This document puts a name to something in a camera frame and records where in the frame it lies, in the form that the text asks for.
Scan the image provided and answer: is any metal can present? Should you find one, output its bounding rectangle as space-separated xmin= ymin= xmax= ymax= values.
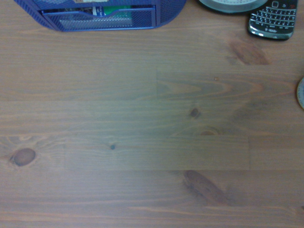
xmin=296 ymin=77 xmax=304 ymax=110

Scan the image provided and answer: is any round grey dish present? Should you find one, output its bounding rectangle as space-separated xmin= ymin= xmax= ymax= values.
xmin=198 ymin=0 xmax=268 ymax=13

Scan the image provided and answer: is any black keypad mobile phone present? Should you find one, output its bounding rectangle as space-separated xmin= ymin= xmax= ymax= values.
xmin=247 ymin=0 xmax=299 ymax=40

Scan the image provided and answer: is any green and blue card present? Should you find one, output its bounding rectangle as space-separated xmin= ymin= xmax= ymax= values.
xmin=92 ymin=5 xmax=132 ymax=17

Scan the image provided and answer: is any blue mesh desk organizer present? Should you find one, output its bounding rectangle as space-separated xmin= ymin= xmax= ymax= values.
xmin=13 ymin=0 xmax=188 ymax=32

